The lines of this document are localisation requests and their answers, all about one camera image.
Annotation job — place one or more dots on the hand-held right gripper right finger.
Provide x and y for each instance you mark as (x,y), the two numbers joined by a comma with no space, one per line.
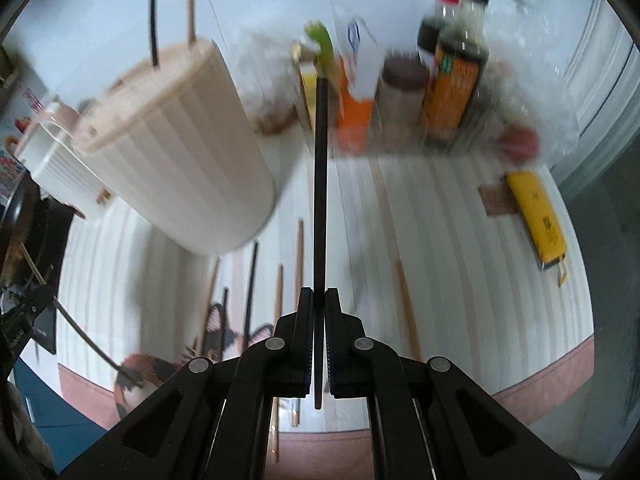
(332,345)

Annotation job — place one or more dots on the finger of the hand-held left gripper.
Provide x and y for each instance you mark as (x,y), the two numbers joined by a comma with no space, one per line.
(25,315)

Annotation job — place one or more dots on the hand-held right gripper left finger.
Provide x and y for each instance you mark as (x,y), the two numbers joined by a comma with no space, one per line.
(307,345)

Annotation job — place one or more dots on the wooden chopstick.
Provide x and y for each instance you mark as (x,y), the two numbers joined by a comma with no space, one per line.
(278,290)
(407,305)
(31,262)
(300,250)
(191,5)

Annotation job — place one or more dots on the black chopstick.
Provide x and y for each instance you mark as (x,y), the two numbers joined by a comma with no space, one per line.
(320,185)
(154,20)
(223,320)
(251,290)

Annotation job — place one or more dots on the cream ribbed utensil holder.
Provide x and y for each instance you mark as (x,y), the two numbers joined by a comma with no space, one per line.
(190,160)

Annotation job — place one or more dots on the blue cabinet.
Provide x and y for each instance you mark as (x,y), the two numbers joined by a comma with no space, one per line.
(55,410)

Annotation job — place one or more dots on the calico cat shaped mat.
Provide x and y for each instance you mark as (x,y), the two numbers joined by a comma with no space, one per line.
(140,375)

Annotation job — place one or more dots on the striped table mat pink edge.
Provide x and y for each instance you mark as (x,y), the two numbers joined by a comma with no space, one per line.
(450,285)

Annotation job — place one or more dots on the cream and pink electric kettle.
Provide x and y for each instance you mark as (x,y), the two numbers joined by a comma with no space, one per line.
(55,160)

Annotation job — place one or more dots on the clear plastic seasoning tray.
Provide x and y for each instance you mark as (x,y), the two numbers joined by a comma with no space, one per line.
(400,149)

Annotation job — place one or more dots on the brown card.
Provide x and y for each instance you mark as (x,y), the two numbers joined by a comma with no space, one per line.
(495,200)

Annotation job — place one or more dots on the orange seasoning packet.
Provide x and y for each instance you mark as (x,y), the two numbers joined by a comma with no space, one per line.
(352,120)

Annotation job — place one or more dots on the yellow power bank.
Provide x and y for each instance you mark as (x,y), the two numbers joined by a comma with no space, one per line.
(537,215)

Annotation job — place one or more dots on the yellow seasoning bottle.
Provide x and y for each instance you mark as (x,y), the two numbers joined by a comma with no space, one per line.
(307,95)

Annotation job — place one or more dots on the brown lid jar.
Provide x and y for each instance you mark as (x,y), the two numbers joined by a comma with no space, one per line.
(402,100)

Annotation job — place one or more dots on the clear container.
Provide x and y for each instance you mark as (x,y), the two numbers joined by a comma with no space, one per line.
(265,85)

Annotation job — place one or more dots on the red item in bag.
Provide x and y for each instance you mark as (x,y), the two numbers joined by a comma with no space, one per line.
(520,142)

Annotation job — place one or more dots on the orange label dark sauce bottle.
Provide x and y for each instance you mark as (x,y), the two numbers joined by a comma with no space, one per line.
(455,85)

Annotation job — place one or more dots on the white packet blue label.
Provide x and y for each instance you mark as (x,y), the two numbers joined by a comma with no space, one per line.
(360,55)

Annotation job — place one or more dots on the green cap bottle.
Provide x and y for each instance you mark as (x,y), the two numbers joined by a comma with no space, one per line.
(320,40)

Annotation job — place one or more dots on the red cap dark sauce bottle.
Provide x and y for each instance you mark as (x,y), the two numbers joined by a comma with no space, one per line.
(435,25)

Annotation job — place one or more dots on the clear plastic bag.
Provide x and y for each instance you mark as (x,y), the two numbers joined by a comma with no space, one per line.
(545,70)

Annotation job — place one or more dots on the colourful wall sticker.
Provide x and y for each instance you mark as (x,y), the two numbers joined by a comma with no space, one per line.
(32,99)

